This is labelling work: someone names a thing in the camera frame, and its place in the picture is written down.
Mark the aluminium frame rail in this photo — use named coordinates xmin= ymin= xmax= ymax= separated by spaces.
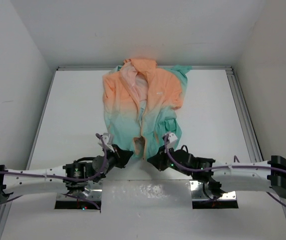
xmin=51 ymin=69 xmax=262 ymax=163

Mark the orange and teal jacket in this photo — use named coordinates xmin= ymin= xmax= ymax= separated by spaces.
xmin=103 ymin=58 xmax=192 ymax=160

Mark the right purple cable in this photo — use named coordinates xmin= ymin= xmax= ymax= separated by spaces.
xmin=164 ymin=133 xmax=286 ymax=215

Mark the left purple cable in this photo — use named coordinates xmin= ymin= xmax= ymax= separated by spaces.
xmin=0 ymin=132 xmax=108 ymax=207

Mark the purple cable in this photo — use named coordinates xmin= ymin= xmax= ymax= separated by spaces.
xmin=0 ymin=132 xmax=108 ymax=207
xmin=164 ymin=133 xmax=286 ymax=215

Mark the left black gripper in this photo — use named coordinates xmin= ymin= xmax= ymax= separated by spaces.
xmin=103 ymin=143 xmax=133 ymax=172

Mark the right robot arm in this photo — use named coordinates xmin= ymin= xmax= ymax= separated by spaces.
xmin=147 ymin=146 xmax=286 ymax=199

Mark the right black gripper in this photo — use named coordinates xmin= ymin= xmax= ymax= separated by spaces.
xmin=148 ymin=144 xmax=192 ymax=177

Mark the metal base plate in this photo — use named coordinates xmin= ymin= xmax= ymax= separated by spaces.
xmin=55 ymin=178 xmax=238 ymax=201

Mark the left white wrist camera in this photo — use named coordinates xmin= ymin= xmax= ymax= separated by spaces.
xmin=98 ymin=133 xmax=114 ymax=152

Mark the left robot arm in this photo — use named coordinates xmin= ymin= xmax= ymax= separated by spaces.
xmin=0 ymin=144 xmax=133 ymax=205

